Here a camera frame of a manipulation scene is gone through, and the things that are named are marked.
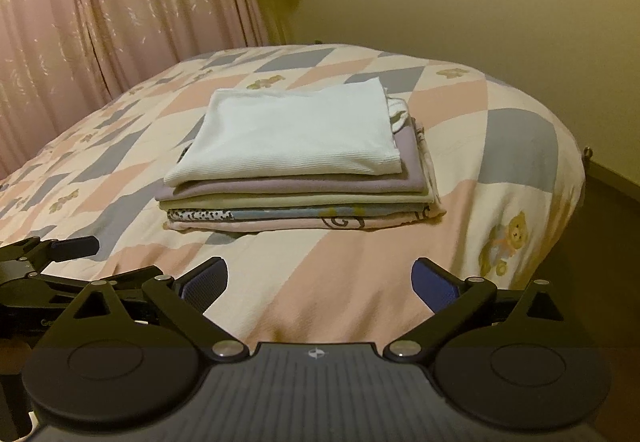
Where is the pink garment with swirl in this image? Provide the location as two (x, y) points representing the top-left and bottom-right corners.
(165, 202), (446, 233)

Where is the lilac garment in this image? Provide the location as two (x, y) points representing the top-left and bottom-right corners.
(155, 118), (426, 202)

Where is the white tank top garment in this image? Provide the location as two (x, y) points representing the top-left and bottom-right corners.
(165, 78), (410, 188)

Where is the pink curtain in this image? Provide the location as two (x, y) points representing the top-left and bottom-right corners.
(1, 0), (268, 174)

